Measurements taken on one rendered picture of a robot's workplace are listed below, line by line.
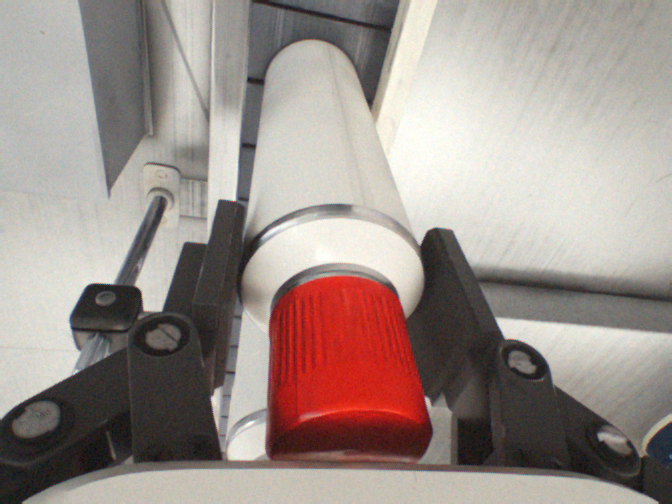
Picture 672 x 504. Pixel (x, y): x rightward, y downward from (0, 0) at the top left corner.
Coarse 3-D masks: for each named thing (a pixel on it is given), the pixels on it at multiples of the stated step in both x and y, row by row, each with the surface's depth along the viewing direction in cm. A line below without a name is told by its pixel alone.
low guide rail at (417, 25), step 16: (400, 0) 20; (416, 0) 19; (432, 0) 19; (400, 16) 20; (416, 16) 19; (432, 16) 19; (400, 32) 20; (416, 32) 19; (400, 48) 20; (416, 48) 20; (384, 64) 22; (400, 64) 20; (416, 64) 20; (384, 80) 21; (400, 80) 21; (384, 96) 21; (400, 96) 21; (384, 112) 22; (400, 112) 22; (384, 128) 22; (384, 144) 23
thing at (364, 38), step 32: (256, 0) 22; (288, 0) 21; (320, 0) 21; (352, 0) 22; (384, 0) 22; (256, 32) 22; (288, 32) 22; (320, 32) 22; (352, 32) 22; (384, 32) 23; (256, 64) 23; (256, 96) 24; (256, 128) 25; (224, 384) 41; (224, 416) 45; (224, 448) 49
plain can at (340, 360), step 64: (320, 64) 19; (320, 128) 14; (256, 192) 13; (320, 192) 11; (384, 192) 12; (256, 256) 11; (320, 256) 10; (384, 256) 10; (256, 320) 12; (320, 320) 9; (384, 320) 9; (320, 384) 8; (384, 384) 8; (320, 448) 8; (384, 448) 8
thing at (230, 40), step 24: (216, 0) 14; (240, 0) 14; (216, 24) 14; (240, 24) 14; (216, 48) 15; (240, 48) 15; (216, 72) 15; (240, 72) 15; (216, 96) 16; (240, 96) 16; (216, 120) 16; (240, 120) 17; (216, 144) 17; (240, 144) 17; (216, 168) 18; (216, 192) 18; (216, 408) 29
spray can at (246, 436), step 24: (240, 336) 21; (264, 336) 19; (240, 360) 19; (264, 360) 18; (240, 384) 18; (264, 384) 17; (240, 408) 17; (264, 408) 16; (240, 432) 16; (264, 432) 16; (240, 456) 16; (264, 456) 16
